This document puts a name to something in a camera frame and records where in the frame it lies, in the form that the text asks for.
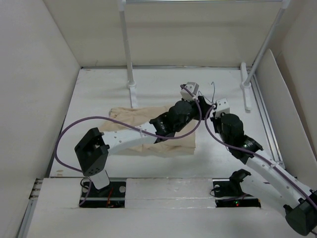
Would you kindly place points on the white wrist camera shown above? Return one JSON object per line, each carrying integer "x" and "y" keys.
{"x": 222, "y": 107}
{"x": 189, "y": 91}

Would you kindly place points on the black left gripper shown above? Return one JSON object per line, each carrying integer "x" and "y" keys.
{"x": 193, "y": 103}

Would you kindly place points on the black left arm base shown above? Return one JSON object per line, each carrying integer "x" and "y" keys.
{"x": 112, "y": 196}

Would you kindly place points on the white clothes rack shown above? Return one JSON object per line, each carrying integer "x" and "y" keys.
{"x": 245, "y": 76}

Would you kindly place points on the light blue wire hanger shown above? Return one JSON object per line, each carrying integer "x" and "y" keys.
{"x": 211, "y": 101}

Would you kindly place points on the beige trousers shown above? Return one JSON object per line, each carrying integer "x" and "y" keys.
{"x": 139, "y": 116}

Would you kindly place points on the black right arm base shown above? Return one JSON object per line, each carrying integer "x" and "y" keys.
{"x": 227, "y": 195}

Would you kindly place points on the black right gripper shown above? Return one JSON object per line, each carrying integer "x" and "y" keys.
{"x": 216, "y": 120}

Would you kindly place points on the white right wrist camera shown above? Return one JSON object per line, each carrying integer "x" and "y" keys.
{"x": 222, "y": 107}

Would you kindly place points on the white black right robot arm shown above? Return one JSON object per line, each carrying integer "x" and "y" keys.
{"x": 295, "y": 201}

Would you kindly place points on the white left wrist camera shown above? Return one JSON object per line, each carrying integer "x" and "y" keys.
{"x": 189, "y": 91}

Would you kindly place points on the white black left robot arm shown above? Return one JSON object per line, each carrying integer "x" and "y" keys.
{"x": 94, "y": 148}

